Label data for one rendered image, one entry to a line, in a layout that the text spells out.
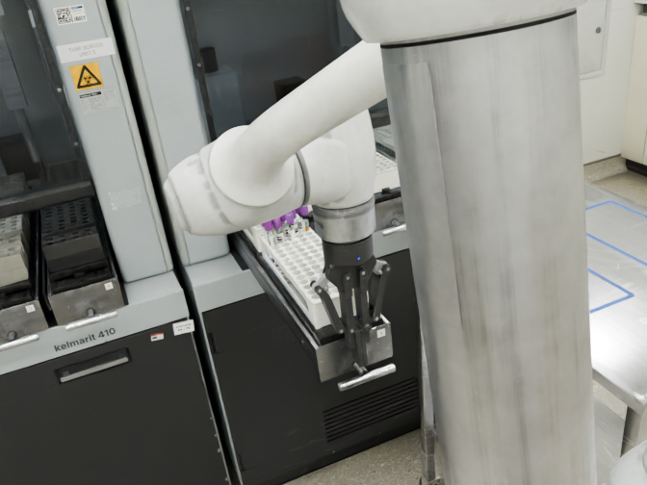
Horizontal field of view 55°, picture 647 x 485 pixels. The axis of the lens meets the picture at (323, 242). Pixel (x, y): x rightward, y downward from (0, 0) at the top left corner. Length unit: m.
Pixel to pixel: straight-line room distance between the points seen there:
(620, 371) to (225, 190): 0.59
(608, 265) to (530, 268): 0.87
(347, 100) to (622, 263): 0.72
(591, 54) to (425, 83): 3.13
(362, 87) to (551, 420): 0.35
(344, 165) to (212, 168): 0.18
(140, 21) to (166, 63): 0.09
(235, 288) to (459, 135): 1.14
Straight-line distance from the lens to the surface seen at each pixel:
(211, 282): 1.40
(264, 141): 0.67
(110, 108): 1.33
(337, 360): 1.05
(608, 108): 3.62
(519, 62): 0.31
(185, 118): 1.36
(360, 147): 0.83
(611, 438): 1.65
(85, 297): 1.37
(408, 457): 1.94
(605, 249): 1.25
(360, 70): 0.61
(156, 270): 1.46
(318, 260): 1.14
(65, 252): 1.41
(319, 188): 0.81
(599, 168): 3.70
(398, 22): 0.31
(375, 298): 0.98
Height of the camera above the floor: 1.42
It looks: 27 degrees down
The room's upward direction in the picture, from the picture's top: 7 degrees counter-clockwise
